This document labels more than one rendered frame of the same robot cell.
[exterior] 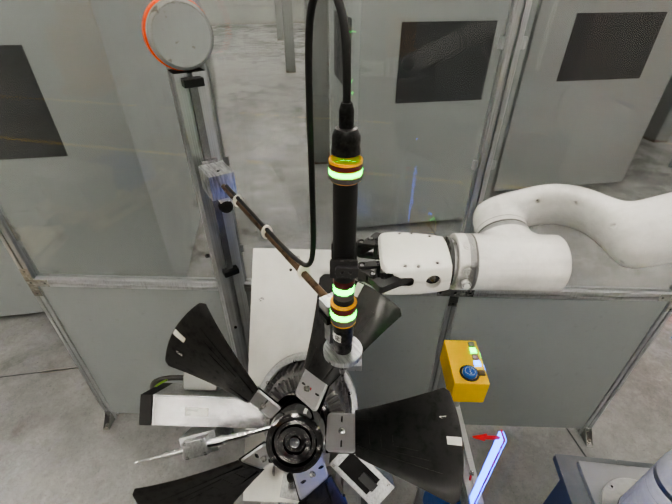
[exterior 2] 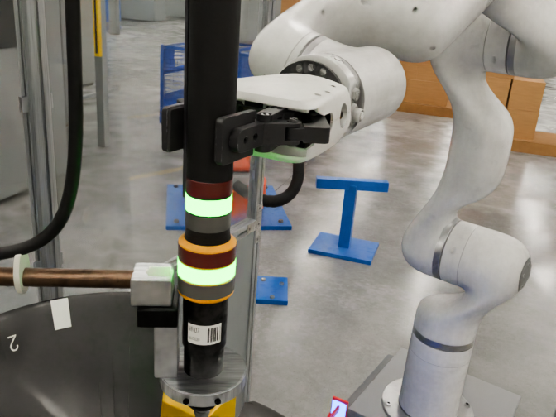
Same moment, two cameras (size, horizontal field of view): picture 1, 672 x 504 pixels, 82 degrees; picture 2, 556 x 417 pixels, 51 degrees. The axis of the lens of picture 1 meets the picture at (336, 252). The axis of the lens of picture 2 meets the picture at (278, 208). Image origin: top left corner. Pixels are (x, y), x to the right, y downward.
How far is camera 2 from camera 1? 47 cm
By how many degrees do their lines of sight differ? 57
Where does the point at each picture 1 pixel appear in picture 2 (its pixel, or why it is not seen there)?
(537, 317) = not seen: hidden behind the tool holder
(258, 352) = not seen: outside the picture
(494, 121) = (35, 26)
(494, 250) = (357, 60)
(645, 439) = (284, 405)
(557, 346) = not seen: hidden behind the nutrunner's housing
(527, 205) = (315, 21)
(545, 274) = (396, 82)
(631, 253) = (442, 32)
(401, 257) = (295, 89)
